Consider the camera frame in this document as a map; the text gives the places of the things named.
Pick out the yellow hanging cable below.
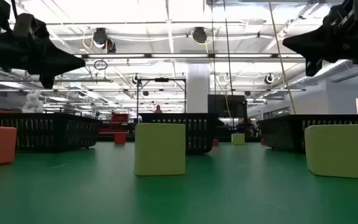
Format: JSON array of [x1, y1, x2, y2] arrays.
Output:
[[268, 0, 297, 115]]

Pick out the black plastic slotted basket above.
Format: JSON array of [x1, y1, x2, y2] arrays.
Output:
[[0, 111, 103, 153], [138, 112, 219, 155], [257, 113, 358, 154]]

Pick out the yellow-green foam block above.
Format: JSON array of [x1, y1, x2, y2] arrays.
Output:
[[304, 124, 358, 180], [231, 133, 246, 146], [134, 122, 186, 177]]

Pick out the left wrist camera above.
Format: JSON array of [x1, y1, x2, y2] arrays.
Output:
[[12, 12, 42, 38]]

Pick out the thick black hanging cable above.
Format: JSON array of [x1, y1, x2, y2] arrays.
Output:
[[223, 0, 236, 130]]

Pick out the black coiled cable loop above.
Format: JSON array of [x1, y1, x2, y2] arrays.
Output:
[[93, 59, 109, 71]]

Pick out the grey corrugated ceiling duct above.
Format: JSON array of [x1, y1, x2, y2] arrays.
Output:
[[287, 58, 351, 88]]

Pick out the black monitor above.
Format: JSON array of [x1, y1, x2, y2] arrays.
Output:
[[208, 94, 248, 118]]

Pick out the white sculpture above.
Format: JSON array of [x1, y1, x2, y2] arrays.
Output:
[[22, 89, 45, 114]]

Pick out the red tool cart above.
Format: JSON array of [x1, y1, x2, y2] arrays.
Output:
[[99, 113, 130, 138]]

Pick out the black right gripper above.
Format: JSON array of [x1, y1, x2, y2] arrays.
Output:
[[283, 18, 358, 77]]

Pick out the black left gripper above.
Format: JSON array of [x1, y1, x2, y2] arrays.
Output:
[[0, 30, 86, 90]]

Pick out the green table mat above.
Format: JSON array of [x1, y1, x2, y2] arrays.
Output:
[[0, 141, 358, 224]]

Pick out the thin black hanging cable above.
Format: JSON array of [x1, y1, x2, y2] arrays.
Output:
[[210, 0, 217, 96]]

